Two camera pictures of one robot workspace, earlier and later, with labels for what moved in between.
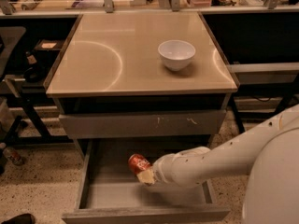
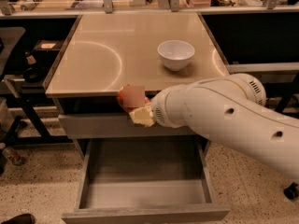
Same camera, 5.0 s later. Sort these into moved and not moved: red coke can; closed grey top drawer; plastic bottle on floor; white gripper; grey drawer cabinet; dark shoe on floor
Moved: white gripper; red coke can
Not moved: closed grey top drawer; plastic bottle on floor; grey drawer cabinet; dark shoe on floor
